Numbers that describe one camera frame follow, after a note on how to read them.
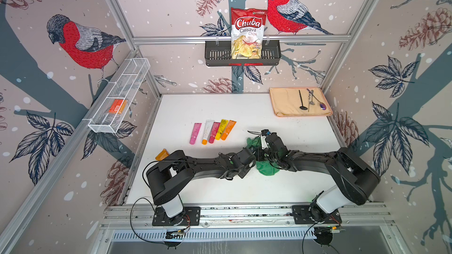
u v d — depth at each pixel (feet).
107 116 2.33
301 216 2.39
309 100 3.87
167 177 1.47
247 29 2.79
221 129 3.30
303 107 3.70
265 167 2.76
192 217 2.40
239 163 2.19
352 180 1.45
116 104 2.35
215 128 3.32
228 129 3.32
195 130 3.32
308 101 3.86
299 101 3.86
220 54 3.11
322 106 3.74
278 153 2.34
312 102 3.76
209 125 3.41
